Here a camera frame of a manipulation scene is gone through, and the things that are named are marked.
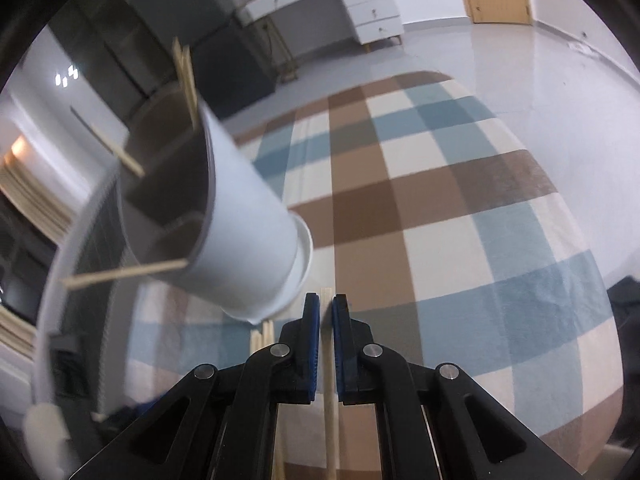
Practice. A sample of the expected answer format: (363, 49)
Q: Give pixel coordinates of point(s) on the white dressing table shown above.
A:
(375, 5)

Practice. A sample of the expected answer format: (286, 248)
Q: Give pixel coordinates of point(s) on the white grey utensil holder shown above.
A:
(250, 235)

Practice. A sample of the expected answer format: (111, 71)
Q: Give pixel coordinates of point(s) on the beige curtain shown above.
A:
(30, 195)

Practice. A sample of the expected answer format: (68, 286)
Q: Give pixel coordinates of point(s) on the dark glass cabinet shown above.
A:
(100, 50)

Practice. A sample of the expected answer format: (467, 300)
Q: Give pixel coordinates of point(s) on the grey bed frame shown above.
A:
(55, 320)

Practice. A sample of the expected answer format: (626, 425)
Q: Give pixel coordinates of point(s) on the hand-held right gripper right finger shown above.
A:
(336, 355)

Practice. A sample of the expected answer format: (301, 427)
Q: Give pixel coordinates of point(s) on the dark window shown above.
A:
(20, 270)

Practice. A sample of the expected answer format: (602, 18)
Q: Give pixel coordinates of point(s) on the plaid mat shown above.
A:
(450, 210)

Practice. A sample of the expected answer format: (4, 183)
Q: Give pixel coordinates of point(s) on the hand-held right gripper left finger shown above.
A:
(313, 355)

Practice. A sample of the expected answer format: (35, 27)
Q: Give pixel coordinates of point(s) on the pile of chopsticks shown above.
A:
(267, 332)

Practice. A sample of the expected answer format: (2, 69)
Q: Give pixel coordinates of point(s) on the dark grey refrigerator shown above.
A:
(220, 55)

